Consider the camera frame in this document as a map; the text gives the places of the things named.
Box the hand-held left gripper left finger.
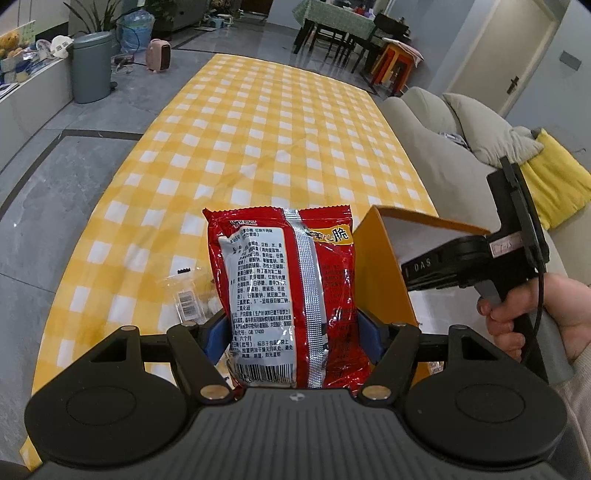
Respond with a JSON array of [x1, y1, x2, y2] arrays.
[[83, 311, 234, 407]]

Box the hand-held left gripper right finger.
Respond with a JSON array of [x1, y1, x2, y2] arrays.
[[355, 309, 509, 402]]

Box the clear packet of white candies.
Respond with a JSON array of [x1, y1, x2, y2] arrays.
[[163, 265, 232, 334]]

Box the orange cardboard box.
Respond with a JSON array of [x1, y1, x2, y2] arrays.
[[353, 205, 491, 376]]

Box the large red noodle snack packet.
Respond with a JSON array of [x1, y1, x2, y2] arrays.
[[202, 205, 377, 401]]

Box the person's right hand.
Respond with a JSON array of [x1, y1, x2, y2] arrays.
[[478, 272, 591, 367]]

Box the yellow cushion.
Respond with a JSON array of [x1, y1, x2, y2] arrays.
[[519, 129, 591, 232]]

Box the beige cushion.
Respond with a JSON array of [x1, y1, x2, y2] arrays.
[[442, 92, 544, 168]]

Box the beige sofa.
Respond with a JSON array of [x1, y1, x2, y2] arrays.
[[381, 85, 591, 301]]

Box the white door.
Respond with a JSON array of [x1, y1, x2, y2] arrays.
[[444, 0, 557, 121]]

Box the stack of orange stools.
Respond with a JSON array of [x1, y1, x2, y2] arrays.
[[370, 39, 424, 92]]

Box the yellow checkered tablecloth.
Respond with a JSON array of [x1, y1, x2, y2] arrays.
[[18, 53, 445, 459]]

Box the dark dining chair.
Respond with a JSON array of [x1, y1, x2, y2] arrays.
[[350, 13, 413, 76], [308, 27, 352, 62]]

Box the dining table with green cloth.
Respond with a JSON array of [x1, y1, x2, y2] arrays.
[[292, 0, 394, 48]]

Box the pink space heater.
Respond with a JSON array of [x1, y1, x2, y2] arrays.
[[145, 39, 172, 75]]

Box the grey low cabinet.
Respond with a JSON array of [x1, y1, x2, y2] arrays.
[[0, 58, 75, 172]]

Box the grey trash can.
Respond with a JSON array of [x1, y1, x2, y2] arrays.
[[71, 31, 115, 105]]

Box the blue water jug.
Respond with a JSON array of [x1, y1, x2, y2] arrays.
[[119, 11, 156, 54]]

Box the white cap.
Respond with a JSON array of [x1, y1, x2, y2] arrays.
[[50, 36, 75, 59]]

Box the potted green plant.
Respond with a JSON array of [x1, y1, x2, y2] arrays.
[[64, 0, 122, 38]]

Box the bear picture calendar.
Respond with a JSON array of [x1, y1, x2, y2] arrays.
[[0, 21, 38, 75]]

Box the black cable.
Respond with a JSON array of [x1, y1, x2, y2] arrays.
[[508, 182, 546, 344]]

